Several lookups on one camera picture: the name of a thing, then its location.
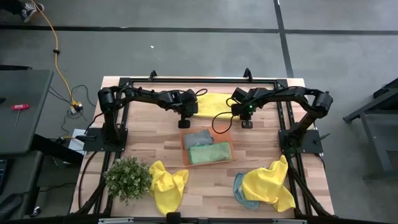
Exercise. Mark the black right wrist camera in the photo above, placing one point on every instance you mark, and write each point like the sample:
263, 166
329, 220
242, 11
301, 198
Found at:
247, 124

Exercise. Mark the white paper sheet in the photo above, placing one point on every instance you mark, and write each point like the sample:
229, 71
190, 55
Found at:
76, 144

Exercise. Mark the artificial green plant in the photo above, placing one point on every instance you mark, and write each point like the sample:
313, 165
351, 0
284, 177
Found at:
127, 179

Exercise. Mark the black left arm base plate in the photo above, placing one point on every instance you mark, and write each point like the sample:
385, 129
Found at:
93, 143

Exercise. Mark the person's leg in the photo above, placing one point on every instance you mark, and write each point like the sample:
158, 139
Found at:
12, 4

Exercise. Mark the yellow waffle-weave towel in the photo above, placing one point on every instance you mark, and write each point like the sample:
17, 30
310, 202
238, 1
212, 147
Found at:
168, 189

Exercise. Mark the blue microfiber towel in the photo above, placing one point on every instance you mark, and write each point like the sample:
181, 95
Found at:
238, 194

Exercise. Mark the large yellow microfiber towel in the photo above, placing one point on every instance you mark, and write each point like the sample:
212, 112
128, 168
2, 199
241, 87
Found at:
264, 186

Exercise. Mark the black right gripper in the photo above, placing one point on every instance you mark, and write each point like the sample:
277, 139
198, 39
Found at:
247, 104

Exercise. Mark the orange translucent plastic bin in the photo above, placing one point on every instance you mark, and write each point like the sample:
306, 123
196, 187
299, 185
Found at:
185, 160

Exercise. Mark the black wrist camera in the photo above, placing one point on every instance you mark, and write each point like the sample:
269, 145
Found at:
247, 124
184, 124

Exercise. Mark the yellow white power plug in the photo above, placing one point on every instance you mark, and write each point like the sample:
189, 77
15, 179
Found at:
75, 108

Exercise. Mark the person's shoe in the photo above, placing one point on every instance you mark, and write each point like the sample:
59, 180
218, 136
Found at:
31, 10

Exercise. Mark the grey metal cart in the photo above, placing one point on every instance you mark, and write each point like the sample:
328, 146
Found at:
373, 133

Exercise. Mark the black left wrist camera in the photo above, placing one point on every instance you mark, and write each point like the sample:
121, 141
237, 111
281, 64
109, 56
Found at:
184, 124

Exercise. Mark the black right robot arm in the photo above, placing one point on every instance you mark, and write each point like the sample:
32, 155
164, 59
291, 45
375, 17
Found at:
298, 93

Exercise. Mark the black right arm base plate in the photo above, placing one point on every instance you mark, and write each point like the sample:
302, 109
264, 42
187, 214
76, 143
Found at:
308, 141

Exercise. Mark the green microfiber towel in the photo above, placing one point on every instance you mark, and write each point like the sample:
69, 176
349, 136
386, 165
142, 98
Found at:
210, 153

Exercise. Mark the dark grey desk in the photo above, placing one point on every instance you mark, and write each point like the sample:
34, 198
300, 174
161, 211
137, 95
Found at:
25, 93

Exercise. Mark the grey microfiber towel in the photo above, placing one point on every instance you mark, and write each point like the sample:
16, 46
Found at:
197, 139

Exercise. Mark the black aluminium table frame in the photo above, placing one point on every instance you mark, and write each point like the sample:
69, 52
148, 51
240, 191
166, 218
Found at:
202, 80

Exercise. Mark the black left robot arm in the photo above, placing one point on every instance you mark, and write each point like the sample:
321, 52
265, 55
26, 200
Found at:
146, 93

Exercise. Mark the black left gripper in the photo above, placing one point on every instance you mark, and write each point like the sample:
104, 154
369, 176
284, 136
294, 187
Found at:
189, 104

